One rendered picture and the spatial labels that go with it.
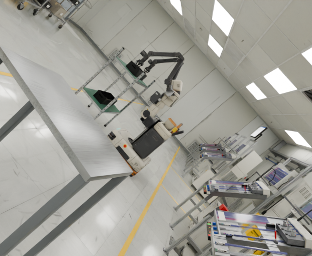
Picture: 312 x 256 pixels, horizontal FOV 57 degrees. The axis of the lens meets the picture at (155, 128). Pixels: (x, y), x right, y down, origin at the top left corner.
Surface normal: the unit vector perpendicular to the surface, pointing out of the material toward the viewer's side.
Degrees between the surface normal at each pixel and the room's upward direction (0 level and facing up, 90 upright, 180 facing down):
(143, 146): 90
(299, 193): 90
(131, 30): 90
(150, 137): 90
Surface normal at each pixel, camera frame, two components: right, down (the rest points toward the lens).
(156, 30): -0.14, 0.04
